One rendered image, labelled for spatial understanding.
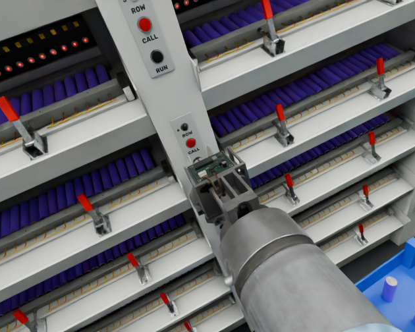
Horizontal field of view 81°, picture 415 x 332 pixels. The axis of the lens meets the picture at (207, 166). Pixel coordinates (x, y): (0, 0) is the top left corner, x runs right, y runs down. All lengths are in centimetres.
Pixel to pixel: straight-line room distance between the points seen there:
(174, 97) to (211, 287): 60
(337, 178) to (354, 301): 58
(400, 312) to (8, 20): 77
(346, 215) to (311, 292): 74
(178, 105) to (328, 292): 33
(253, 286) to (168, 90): 31
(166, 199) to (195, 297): 40
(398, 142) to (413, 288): 42
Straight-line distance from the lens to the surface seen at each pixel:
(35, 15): 41
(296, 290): 21
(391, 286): 59
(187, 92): 42
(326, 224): 91
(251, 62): 48
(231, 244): 25
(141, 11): 40
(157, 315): 86
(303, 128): 62
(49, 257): 60
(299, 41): 53
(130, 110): 44
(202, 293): 83
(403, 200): 115
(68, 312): 77
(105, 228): 53
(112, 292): 72
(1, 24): 42
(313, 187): 74
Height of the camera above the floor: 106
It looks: 35 degrees down
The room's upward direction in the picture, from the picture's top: 20 degrees counter-clockwise
